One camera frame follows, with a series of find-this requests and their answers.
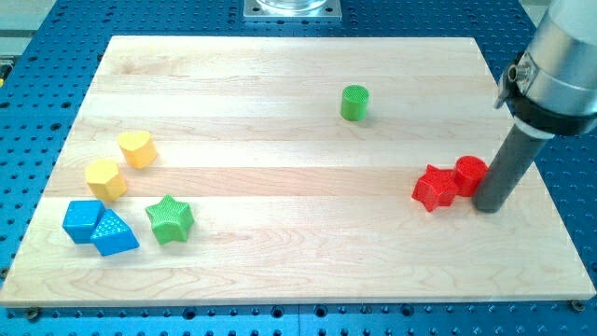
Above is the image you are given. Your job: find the yellow hexagon block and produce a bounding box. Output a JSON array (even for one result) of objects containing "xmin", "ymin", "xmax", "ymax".
[{"xmin": 84, "ymin": 159, "xmax": 128, "ymax": 202}]

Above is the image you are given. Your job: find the green star block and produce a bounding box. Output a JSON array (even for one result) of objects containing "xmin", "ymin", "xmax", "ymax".
[{"xmin": 146, "ymin": 194, "xmax": 195, "ymax": 245}]

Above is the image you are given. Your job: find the wooden board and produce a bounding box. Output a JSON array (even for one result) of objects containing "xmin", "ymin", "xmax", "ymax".
[{"xmin": 1, "ymin": 35, "xmax": 595, "ymax": 307}]

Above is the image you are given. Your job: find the blue cube block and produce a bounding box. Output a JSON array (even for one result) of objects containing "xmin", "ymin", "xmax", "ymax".
[{"xmin": 62, "ymin": 200, "xmax": 105, "ymax": 244}]

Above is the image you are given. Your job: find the red cylinder block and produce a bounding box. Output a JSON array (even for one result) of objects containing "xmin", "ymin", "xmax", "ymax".
[{"xmin": 454, "ymin": 156, "xmax": 488, "ymax": 197}]

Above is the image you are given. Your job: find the red star block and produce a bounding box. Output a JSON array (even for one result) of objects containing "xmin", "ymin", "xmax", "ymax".
[{"xmin": 411, "ymin": 164, "xmax": 459, "ymax": 212}]

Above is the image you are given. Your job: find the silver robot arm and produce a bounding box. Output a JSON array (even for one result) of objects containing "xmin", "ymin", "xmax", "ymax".
[{"xmin": 494, "ymin": 0, "xmax": 596, "ymax": 135}]

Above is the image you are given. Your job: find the blue triangle block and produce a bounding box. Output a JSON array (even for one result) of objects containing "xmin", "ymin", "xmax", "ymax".
[{"xmin": 90, "ymin": 209, "xmax": 139, "ymax": 257}]

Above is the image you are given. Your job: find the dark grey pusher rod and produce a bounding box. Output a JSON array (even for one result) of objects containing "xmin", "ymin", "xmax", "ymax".
[{"xmin": 472, "ymin": 122, "xmax": 554, "ymax": 213}]

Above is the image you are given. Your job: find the yellow heart block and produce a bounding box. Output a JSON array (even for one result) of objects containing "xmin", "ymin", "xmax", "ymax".
[{"xmin": 117, "ymin": 131, "xmax": 158, "ymax": 169}]

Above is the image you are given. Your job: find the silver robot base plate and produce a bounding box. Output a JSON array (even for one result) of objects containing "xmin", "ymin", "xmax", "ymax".
[{"xmin": 243, "ymin": 0, "xmax": 342, "ymax": 21}]

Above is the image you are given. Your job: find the green cylinder block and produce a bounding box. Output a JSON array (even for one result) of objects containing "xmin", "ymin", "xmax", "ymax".
[{"xmin": 340, "ymin": 85, "xmax": 369, "ymax": 121}]

